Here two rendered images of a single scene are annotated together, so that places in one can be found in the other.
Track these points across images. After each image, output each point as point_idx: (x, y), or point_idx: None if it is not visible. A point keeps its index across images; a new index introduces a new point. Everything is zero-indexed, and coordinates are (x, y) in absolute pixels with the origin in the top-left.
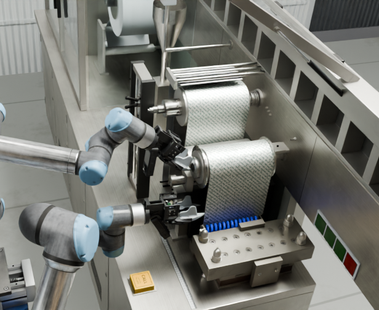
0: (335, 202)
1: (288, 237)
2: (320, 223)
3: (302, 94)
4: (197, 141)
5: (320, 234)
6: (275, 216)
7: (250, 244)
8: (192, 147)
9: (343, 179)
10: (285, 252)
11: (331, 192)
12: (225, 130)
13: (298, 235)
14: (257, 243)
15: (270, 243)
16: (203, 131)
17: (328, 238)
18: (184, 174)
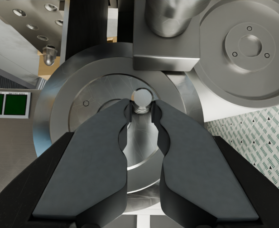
0: (1, 149)
1: (56, 45)
2: (16, 105)
3: (136, 219)
4: (267, 109)
5: (16, 89)
6: (122, 34)
7: (22, 2)
8: (248, 112)
9: None
10: (20, 33)
11: (12, 155)
12: (224, 135)
13: (50, 56)
14: (30, 12)
15: (36, 26)
16: (257, 140)
17: None
18: (173, 41)
